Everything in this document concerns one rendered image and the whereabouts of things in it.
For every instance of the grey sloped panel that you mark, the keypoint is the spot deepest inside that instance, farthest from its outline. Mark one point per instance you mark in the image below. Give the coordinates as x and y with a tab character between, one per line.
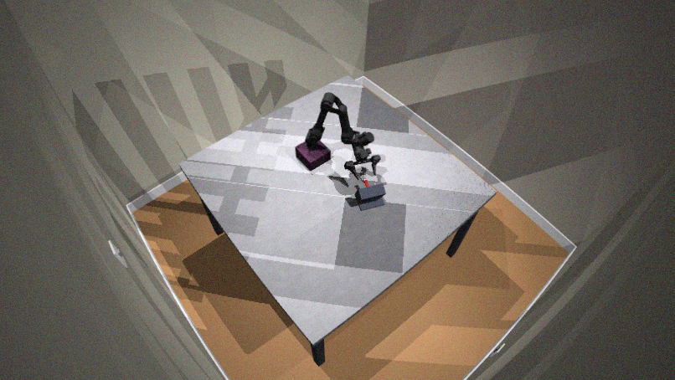
370	197

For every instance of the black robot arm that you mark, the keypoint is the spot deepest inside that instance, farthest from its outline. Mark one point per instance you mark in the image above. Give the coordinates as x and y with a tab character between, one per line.
315	133

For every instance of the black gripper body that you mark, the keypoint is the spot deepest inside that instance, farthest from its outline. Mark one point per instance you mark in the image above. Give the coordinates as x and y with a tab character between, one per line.
361	161

